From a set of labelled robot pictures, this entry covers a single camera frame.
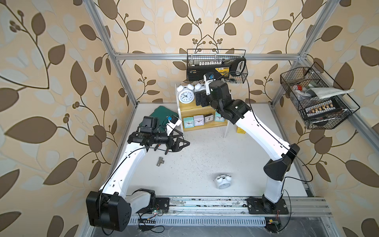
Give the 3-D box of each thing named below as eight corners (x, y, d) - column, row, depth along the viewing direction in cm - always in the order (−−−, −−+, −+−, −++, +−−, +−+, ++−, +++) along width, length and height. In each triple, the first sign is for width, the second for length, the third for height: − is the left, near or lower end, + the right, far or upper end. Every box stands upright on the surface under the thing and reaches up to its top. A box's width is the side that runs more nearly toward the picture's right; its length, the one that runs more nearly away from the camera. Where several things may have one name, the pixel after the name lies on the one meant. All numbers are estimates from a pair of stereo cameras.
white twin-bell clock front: (215, 189, 81) (217, 184, 74) (214, 180, 85) (216, 174, 77) (229, 189, 81) (232, 184, 74) (227, 180, 85) (230, 174, 77)
